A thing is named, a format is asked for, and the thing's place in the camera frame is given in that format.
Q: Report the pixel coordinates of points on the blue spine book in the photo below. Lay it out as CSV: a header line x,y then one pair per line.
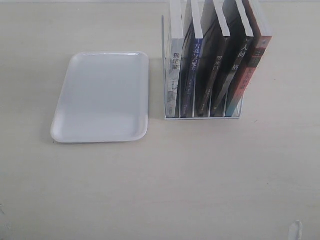
x,y
191,49

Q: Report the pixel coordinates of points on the white spine book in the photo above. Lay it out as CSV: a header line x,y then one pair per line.
x,y
174,56

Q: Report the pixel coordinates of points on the white wire book rack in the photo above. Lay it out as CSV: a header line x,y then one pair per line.
x,y
221,112

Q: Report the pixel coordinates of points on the pink and teal book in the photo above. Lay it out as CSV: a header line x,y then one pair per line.
x,y
262,37

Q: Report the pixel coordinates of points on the white plastic tray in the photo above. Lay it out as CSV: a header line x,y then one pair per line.
x,y
104,98

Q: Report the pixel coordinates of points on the dark brown spine book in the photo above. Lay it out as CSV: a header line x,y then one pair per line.
x,y
216,36

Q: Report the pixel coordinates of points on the black book white title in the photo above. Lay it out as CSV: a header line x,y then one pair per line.
x,y
241,37

